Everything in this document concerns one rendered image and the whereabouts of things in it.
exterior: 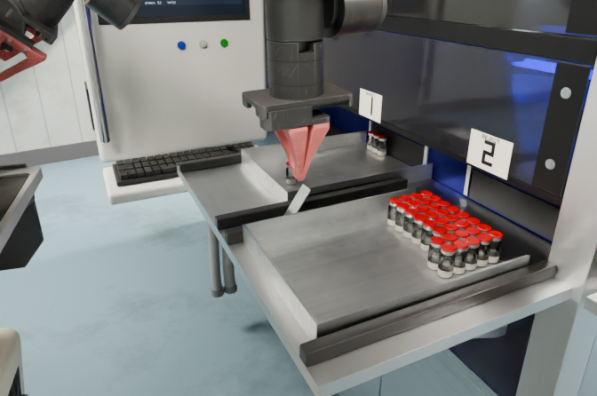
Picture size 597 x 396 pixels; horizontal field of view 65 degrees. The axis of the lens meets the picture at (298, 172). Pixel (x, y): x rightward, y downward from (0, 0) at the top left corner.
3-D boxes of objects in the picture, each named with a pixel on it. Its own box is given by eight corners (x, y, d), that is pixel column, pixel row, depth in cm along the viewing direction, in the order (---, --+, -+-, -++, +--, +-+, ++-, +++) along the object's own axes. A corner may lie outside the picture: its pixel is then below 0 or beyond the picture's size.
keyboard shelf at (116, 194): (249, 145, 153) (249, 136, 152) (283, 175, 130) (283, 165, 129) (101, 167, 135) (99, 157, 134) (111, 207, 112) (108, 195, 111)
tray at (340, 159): (365, 143, 123) (365, 130, 121) (431, 178, 101) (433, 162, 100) (241, 163, 109) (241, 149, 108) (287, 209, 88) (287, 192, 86)
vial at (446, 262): (445, 268, 69) (449, 241, 68) (456, 276, 68) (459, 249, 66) (433, 272, 69) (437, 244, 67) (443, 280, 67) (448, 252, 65)
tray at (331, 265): (412, 203, 90) (414, 186, 88) (525, 276, 68) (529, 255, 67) (243, 243, 76) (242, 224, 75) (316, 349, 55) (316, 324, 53)
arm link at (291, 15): (251, -25, 45) (284, -25, 41) (310, -28, 49) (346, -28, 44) (256, 48, 48) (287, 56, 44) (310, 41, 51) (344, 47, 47)
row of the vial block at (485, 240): (415, 214, 85) (417, 191, 83) (490, 265, 70) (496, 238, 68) (405, 217, 84) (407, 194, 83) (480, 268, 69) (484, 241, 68)
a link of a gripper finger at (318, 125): (330, 186, 51) (331, 102, 47) (270, 200, 49) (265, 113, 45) (305, 164, 57) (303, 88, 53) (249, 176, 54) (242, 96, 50)
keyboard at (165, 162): (251, 146, 142) (251, 139, 141) (269, 162, 131) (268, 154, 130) (112, 168, 127) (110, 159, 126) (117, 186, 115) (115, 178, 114)
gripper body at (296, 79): (354, 110, 49) (355, 37, 46) (262, 125, 45) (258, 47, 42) (325, 96, 54) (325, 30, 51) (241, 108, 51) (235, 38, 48)
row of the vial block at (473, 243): (404, 217, 84) (407, 194, 83) (479, 268, 69) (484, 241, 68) (394, 219, 84) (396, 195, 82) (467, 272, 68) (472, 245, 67)
